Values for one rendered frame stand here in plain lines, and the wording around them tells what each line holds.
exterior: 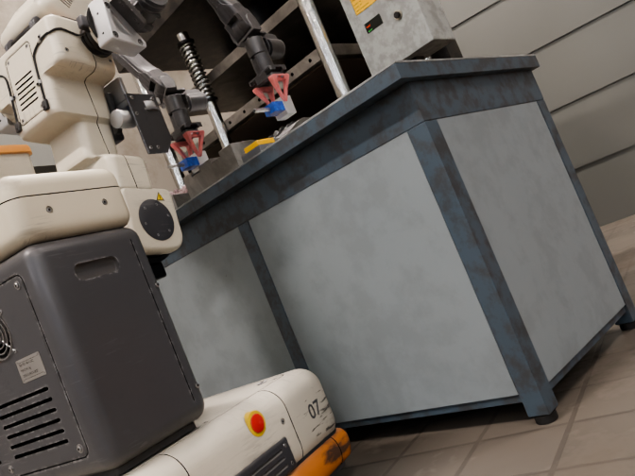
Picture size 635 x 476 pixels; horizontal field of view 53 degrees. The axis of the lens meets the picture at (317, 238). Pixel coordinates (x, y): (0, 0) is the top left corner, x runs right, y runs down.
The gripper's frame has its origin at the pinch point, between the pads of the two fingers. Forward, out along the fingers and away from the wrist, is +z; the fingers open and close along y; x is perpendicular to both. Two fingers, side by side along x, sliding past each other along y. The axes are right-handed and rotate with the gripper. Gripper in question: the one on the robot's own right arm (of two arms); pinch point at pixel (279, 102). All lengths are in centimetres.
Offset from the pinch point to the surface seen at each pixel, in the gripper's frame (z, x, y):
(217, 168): 10.0, 14.1, 18.9
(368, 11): -35, -73, 6
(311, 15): -43, -60, 22
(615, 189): 72, -335, 41
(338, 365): 73, 16, 2
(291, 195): 27.9, 16.0, -6.3
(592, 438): 96, 24, -61
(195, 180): 9.0, 14.1, 30.7
